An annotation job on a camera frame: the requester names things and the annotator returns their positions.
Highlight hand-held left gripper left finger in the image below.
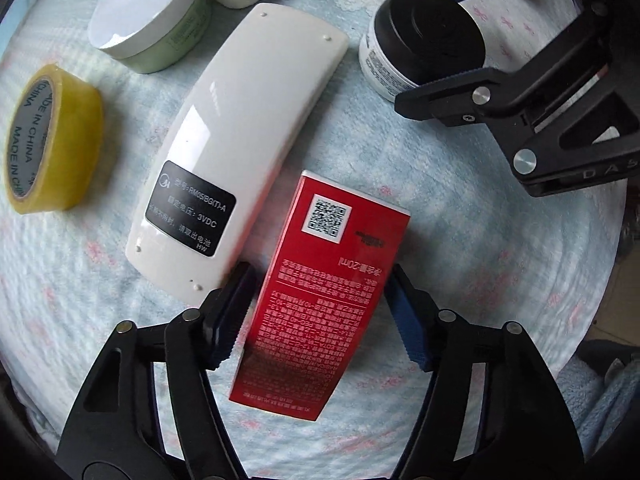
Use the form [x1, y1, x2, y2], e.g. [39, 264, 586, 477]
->
[55, 261, 258, 480]

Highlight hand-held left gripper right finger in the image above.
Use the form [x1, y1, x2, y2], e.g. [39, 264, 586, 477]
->
[385, 262, 601, 480]

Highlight white jar with black lid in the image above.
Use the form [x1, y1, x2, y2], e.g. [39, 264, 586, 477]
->
[358, 0, 487, 103]

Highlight red printed carton box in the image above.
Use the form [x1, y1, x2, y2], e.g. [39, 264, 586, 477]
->
[228, 170, 412, 423]

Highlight white remote control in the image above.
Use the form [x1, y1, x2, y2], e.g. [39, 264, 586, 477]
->
[125, 2, 350, 306]

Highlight yellow adhesive tape roll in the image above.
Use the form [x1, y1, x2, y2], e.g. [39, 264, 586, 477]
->
[2, 62, 105, 216]

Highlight green jar with white lid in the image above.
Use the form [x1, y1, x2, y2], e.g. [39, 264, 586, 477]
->
[87, 0, 208, 75]

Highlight light blue fuzzy blanket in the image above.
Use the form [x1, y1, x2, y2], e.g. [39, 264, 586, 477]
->
[550, 355, 640, 466]

